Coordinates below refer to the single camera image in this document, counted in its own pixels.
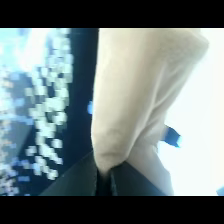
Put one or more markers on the beige garment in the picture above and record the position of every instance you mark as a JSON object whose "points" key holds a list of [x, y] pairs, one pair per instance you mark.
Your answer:
{"points": [[140, 100]]}

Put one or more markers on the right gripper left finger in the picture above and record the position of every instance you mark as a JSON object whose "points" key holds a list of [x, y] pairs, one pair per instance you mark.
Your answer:
{"points": [[78, 181]]}

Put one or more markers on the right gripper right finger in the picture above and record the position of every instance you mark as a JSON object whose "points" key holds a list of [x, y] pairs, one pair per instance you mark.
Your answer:
{"points": [[133, 183]]}

